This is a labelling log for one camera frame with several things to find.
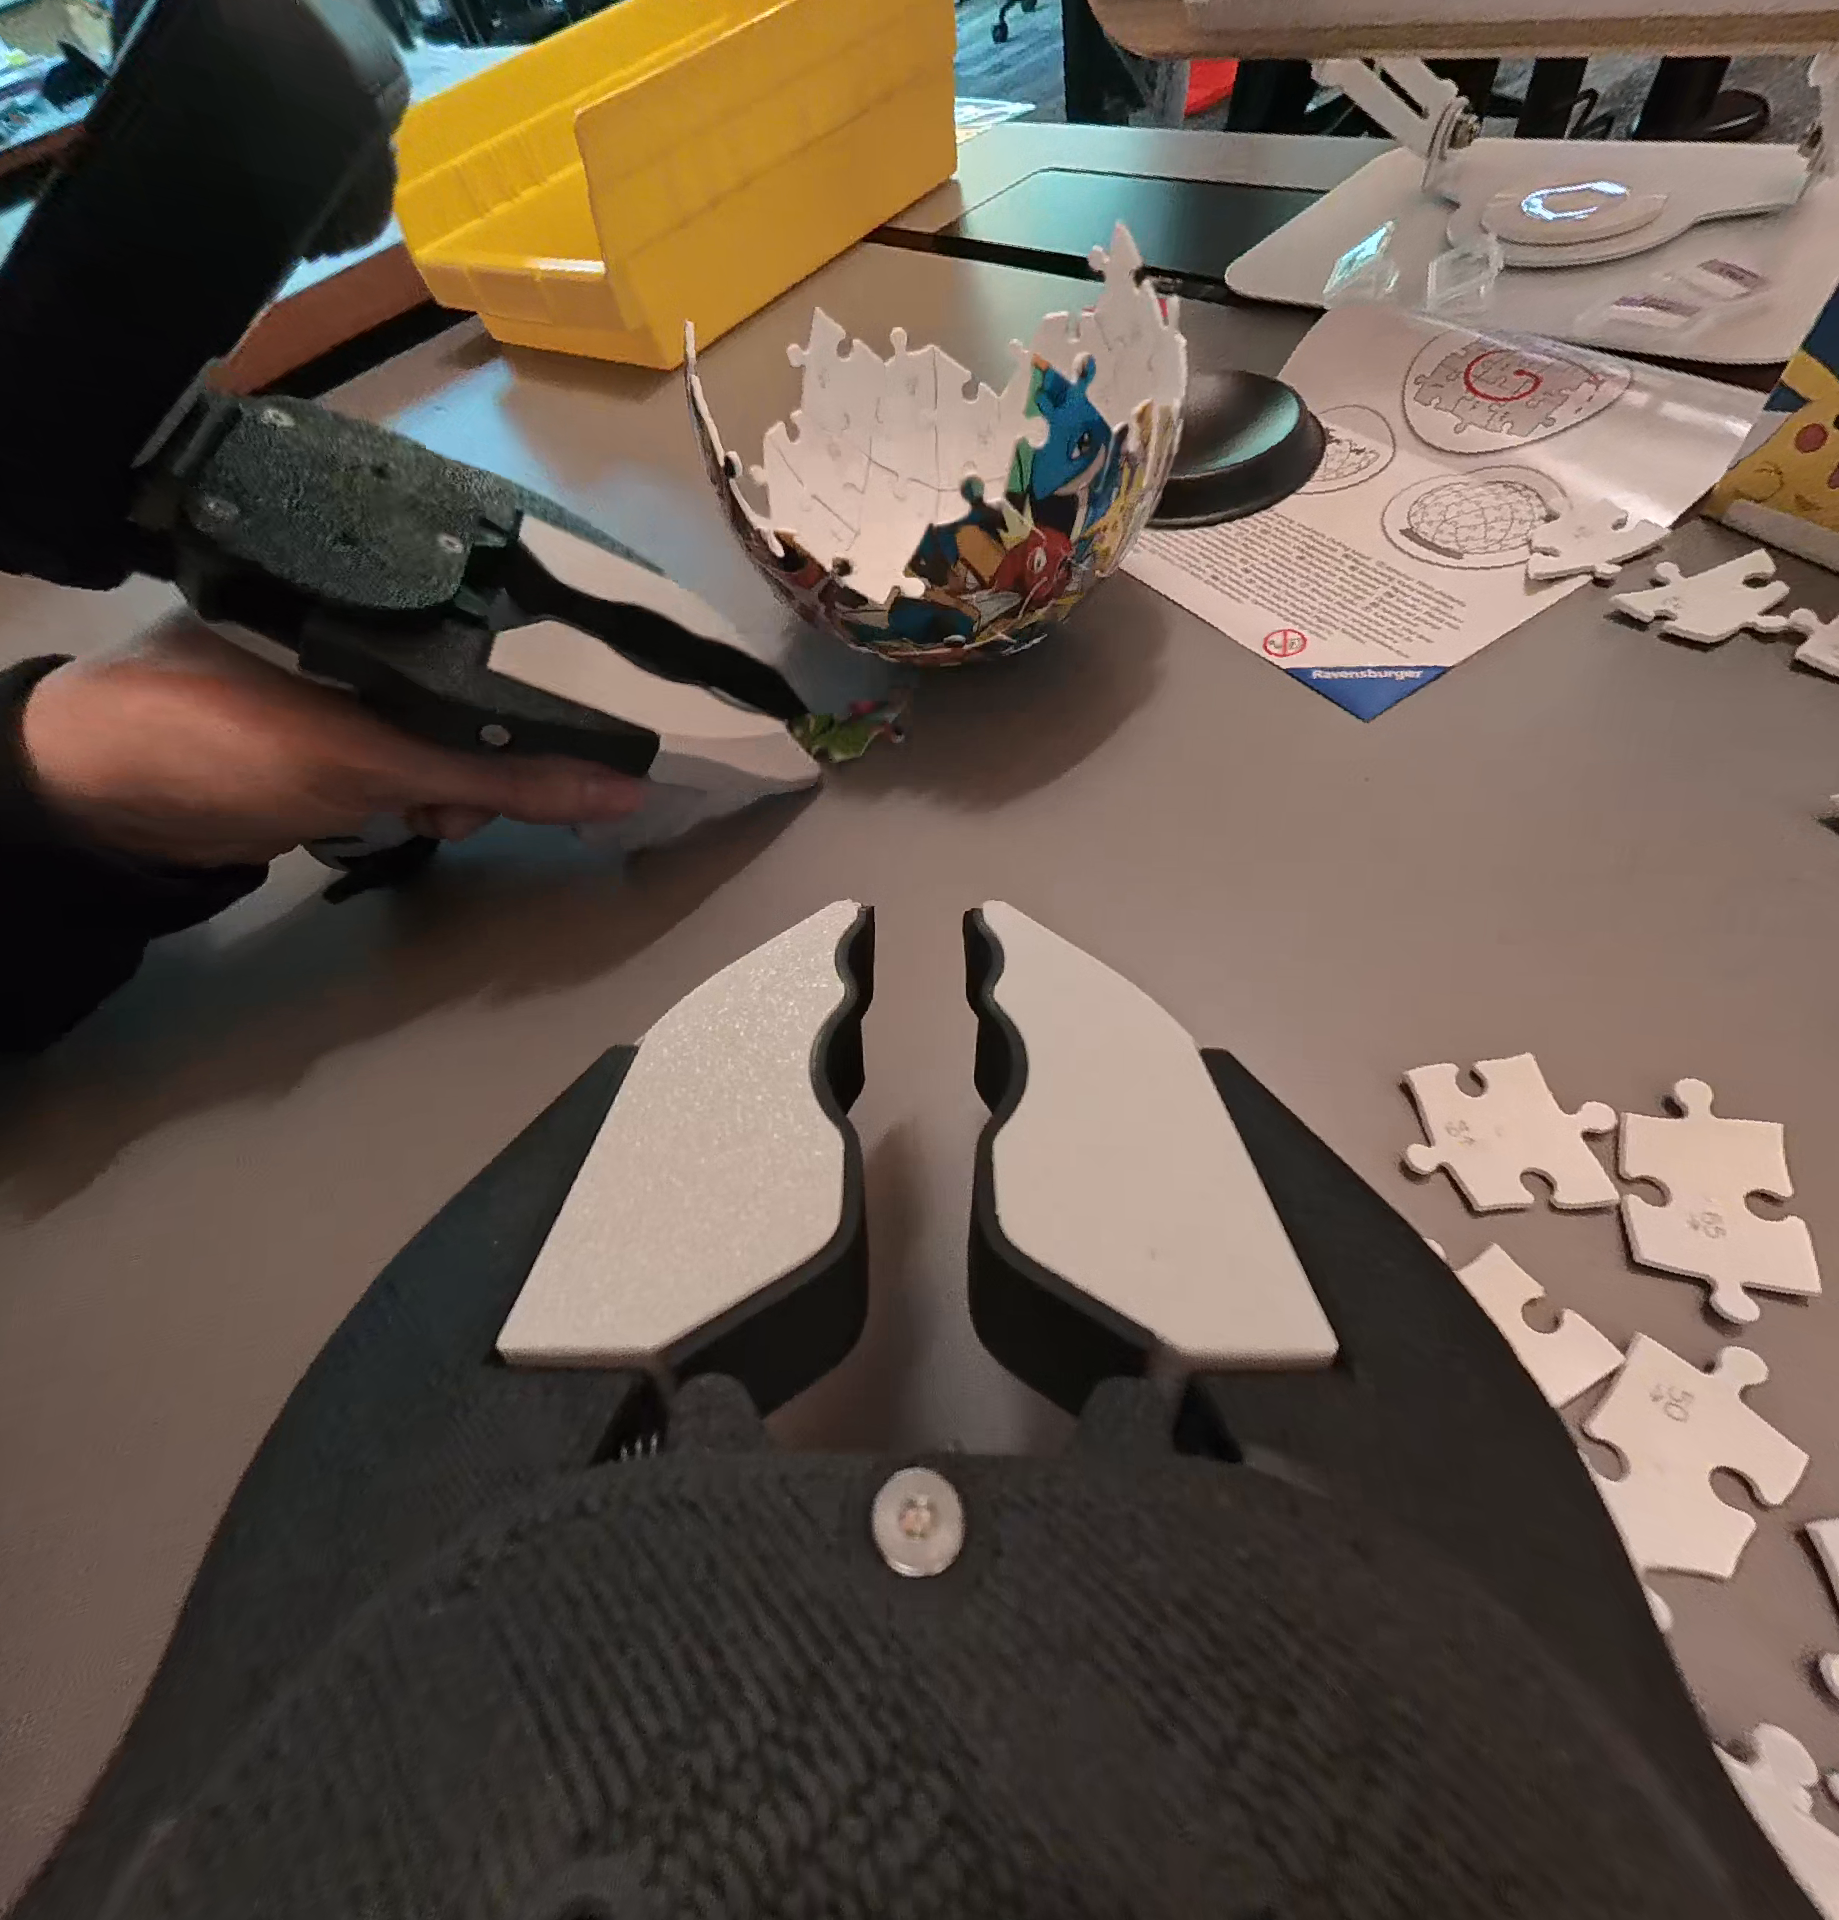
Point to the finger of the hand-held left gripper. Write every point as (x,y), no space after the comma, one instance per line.
(721,738)
(663,629)

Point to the scattered white puzzle pieces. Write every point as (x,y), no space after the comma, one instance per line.
(1699,1195)

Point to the partly built puzzle ball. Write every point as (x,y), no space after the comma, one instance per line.
(1009,571)

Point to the clear clip purple label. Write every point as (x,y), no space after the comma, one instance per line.
(1631,316)
(1716,284)

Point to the folded puzzle leaflet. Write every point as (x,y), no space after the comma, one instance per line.
(1312,602)

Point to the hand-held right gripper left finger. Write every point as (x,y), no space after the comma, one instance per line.
(696,1185)

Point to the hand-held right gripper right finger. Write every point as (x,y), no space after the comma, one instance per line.
(1144,1195)

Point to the clear plastic clip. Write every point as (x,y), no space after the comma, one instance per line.
(1362,263)
(1465,280)

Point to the black round ball stand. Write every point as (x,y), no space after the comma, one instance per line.
(1247,435)

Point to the person's left hand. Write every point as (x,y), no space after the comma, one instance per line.
(261,763)

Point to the blue puzzle box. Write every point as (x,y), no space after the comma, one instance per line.
(1818,456)

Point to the yellow plastic bin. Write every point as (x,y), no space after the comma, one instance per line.
(740,167)

